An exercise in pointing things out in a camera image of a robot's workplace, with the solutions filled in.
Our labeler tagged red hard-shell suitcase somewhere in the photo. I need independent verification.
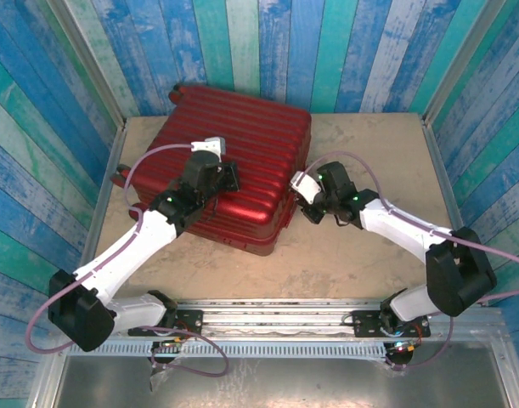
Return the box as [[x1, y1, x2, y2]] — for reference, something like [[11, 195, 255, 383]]
[[110, 83, 313, 258]]

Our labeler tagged small circuit board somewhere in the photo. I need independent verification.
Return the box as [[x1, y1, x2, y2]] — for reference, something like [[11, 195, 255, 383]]
[[151, 337, 189, 357], [386, 338, 420, 357]]

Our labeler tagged metal sheet tray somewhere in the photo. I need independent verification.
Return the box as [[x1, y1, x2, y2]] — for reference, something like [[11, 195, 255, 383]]
[[27, 354, 519, 408]]

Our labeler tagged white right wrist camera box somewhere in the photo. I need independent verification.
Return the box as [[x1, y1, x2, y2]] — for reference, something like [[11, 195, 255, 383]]
[[289, 170, 323, 206]]

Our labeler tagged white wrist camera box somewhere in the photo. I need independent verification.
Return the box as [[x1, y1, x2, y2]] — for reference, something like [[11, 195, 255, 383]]
[[189, 136, 228, 156], [289, 170, 323, 206]]

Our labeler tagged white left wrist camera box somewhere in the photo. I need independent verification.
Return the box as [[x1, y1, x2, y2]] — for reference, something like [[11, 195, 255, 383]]
[[189, 136, 228, 156]]

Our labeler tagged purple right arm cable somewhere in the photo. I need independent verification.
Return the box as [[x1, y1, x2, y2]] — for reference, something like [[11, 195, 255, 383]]
[[308, 151, 519, 308]]

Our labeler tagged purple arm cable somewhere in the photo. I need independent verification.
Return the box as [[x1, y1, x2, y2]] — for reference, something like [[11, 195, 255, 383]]
[[308, 151, 519, 308], [25, 142, 197, 354]]

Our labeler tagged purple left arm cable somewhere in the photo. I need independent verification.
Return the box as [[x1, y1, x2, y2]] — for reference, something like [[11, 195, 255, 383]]
[[25, 142, 197, 354]]

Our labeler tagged aluminium table edge rail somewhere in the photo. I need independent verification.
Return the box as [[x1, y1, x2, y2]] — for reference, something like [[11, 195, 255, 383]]
[[78, 125, 129, 298], [422, 121, 477, 298]]

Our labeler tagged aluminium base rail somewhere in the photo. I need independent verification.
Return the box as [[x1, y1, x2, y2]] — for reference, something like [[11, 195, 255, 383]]
[[114, 297, 477, 341]]

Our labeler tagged white slotted cable duct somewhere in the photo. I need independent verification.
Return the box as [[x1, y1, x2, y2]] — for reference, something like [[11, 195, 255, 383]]
[[67, 341, 390, 361]]

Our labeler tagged aluminium frame post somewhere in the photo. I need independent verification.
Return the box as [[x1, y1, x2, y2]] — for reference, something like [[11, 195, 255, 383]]
[[422, 0, 509, 125], [46, 0, 128, 128]]

